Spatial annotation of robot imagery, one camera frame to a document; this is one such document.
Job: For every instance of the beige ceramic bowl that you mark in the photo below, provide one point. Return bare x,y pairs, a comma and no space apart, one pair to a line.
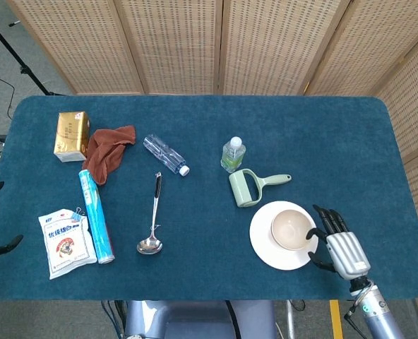
291,229

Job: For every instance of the brown cloth rag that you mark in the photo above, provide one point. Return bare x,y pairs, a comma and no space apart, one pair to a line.
106,155

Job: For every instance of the small green liquid bottle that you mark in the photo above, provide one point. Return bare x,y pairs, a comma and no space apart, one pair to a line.
233,155

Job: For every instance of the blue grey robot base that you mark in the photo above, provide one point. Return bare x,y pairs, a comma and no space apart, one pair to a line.
198,319

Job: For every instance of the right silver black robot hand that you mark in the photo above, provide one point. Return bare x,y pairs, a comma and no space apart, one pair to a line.
346,249

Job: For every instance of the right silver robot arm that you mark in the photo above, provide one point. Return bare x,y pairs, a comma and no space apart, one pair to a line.
376,310

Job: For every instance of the metal binder clip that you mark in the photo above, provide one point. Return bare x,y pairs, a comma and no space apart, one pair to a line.
78,211

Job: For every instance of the green lint roller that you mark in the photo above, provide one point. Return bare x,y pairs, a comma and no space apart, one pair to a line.
246,189

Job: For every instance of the clear plastic water bottle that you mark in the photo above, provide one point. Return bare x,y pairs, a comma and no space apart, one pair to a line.
165,155

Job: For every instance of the stainless steel ladle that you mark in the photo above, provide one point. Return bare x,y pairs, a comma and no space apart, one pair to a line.
153,226

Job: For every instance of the blue table mat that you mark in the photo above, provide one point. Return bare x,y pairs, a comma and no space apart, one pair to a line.
209,197

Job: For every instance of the white sugar bag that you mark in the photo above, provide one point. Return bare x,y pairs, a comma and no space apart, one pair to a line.
66,243

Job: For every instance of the blue cling film roll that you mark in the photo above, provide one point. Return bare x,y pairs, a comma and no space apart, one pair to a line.
96,219

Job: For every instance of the gold carton box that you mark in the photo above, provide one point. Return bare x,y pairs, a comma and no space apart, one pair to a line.
69,136

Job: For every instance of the white round plate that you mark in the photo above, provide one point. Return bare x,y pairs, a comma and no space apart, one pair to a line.
265,243

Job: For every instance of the black tripod stand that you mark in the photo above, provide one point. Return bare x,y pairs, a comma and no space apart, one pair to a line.
15,53

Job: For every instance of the woven folding screen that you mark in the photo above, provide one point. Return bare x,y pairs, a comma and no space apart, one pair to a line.
230,46

